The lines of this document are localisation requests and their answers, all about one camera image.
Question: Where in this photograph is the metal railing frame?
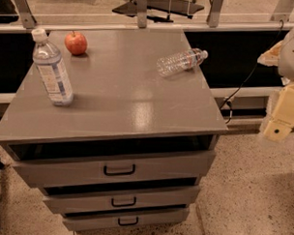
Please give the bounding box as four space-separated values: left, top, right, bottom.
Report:
0 0 294 33

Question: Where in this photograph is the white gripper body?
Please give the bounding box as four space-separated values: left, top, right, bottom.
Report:
257 41 282 67

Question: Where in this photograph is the red apple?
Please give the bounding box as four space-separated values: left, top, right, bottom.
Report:
65 31 88 55

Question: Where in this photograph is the blue label plastic water bottle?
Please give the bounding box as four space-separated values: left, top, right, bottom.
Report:
31 28 74 106

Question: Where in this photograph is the clear crushed plastic bottle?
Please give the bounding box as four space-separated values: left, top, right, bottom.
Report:
157 48 208 76

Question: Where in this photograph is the black cable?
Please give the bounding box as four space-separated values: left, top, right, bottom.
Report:
218 16 286 126

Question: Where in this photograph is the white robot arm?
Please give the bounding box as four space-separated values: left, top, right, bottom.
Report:
257 27 294 141

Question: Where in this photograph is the bottom grey drawer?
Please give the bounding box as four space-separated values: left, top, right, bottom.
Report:
63 206 190 231

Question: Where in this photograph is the middle grey drawer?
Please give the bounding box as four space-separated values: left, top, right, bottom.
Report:
44 186 199 215

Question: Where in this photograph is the grey drawer cabinet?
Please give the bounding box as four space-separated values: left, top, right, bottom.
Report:
0 30 226 219

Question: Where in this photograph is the grey drawer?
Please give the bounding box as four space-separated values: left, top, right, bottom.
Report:
44 186 199 215
13 151 216 188
63 206 190 231

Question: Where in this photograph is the top grey drawer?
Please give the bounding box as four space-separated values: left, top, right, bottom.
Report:
13 151 216 188

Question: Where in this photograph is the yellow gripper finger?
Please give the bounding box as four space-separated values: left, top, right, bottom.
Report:
262 82 294 141

